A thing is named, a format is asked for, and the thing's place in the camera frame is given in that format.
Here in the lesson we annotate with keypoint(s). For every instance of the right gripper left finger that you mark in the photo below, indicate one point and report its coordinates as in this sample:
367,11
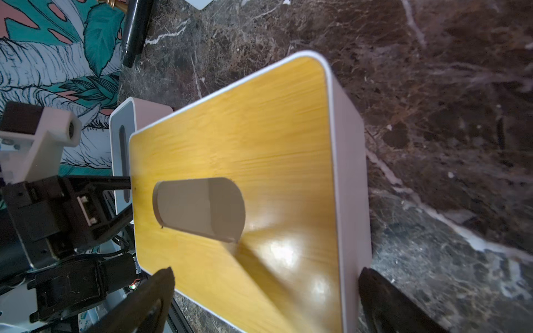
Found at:
145,310

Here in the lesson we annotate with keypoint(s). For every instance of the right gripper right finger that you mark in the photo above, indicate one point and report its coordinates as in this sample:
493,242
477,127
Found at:
387,309

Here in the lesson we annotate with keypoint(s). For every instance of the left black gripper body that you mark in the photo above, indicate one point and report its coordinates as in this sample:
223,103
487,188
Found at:
62,251

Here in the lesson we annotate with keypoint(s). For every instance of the grey lid tissue box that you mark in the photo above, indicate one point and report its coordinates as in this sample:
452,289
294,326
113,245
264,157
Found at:
131,115

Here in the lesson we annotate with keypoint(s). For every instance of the yellow lid tissue box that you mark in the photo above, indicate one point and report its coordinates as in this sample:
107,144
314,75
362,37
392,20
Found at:
293,143

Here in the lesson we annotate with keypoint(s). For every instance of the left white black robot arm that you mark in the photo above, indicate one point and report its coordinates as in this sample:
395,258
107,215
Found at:
62,251

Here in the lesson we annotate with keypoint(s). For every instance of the black microphone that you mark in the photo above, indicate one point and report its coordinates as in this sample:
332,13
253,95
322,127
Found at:
138,17

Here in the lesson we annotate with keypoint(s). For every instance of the gold chess piece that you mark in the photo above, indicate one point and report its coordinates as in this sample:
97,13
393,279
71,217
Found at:
121,5

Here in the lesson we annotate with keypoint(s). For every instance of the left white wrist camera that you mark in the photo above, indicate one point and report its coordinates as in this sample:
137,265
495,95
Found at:
33,139

